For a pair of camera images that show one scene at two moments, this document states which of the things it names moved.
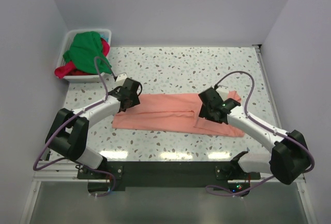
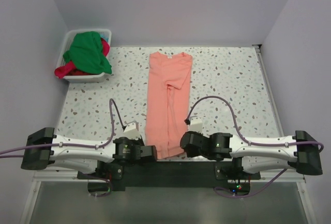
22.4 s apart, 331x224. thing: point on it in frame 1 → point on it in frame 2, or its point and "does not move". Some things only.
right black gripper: [203, 113] → [191, 154]
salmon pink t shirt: [172, 112] → [167, 104]
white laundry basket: [89, 78] does not move
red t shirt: [69, 69] does not move
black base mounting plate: [102, 177] does not move
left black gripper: [135, 100] → [139, 141]
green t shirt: [85, 47] does not move
